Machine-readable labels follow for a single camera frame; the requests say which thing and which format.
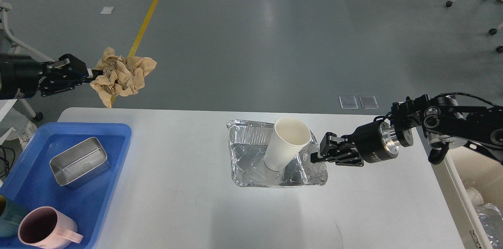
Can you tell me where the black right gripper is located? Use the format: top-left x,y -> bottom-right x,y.
310,121 -> 401,167

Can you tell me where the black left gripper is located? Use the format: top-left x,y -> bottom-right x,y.
0,53 -> 103,100

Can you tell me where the white paper cup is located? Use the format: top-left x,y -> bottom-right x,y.
264,117 -> 311,172

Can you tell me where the brown paper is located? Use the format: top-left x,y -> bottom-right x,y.
90,47 -> 158,109

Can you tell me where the stainless steel square dish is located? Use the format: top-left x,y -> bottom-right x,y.
49,137 -> 111,189

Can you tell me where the aluminium foil tray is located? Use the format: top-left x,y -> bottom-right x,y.
227,120 -> 328,188

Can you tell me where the pink ribbed mug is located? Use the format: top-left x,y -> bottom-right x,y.
17,206 -> 83,249

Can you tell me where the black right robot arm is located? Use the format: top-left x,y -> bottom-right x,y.
310,93 -> 503,167

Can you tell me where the clear floor plate left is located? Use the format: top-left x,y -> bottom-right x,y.
338,95 -> 359,110

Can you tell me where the clear floor plate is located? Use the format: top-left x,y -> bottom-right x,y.
338,95 -> 359,110
359,95 -> 379,109

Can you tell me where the clear floor plate right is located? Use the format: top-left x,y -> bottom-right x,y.
359,95 -> 379,109

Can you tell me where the grey office chair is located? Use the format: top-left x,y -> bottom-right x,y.
0,1 -> 54,121

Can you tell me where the white side table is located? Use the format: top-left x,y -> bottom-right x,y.
0,100 -> 17,121

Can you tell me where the white paper scrap on floor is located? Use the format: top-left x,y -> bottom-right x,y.
99,6 -> 115,15

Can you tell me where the white waste bin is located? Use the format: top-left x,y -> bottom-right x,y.
432,147 -> 503,249

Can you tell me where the teal mug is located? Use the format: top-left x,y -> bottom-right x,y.
0,195 -> 30,238

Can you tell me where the black caster wheel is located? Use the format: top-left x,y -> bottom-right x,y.
488,23 -> 503,53

